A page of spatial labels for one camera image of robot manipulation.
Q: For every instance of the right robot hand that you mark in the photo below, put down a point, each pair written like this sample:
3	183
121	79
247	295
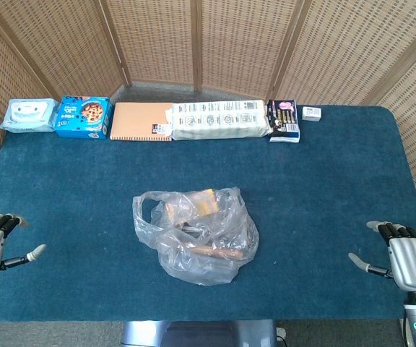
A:
410	260

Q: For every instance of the clear plastic bag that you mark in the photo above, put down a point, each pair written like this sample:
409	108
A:
200	267

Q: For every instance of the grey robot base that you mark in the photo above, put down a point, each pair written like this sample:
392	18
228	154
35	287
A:
193	334

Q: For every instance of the blue table mat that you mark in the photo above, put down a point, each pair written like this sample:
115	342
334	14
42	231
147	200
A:
85	180

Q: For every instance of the light blue wet wipes pack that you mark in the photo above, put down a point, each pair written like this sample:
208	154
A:
27	115

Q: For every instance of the white power socket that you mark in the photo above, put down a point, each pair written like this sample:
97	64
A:
281	333

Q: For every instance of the blue cookie box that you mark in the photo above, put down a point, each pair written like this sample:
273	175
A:
81	117

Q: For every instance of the small white box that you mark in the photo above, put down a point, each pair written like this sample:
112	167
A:
311	113

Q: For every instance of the black and pink snack pack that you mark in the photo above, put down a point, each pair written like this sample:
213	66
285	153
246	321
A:
284	119

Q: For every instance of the brown sausage stick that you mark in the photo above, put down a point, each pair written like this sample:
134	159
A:
219	252

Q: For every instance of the orange spiral notebook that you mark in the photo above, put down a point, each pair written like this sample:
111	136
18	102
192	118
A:
135	121

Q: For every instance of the yellow snack packet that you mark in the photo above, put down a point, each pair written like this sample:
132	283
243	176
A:
207	204

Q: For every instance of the long white wrapped package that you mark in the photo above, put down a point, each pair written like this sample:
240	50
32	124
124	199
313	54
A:
219	121

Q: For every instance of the woven folding screen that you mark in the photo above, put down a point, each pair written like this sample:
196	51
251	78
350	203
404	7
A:
240	39

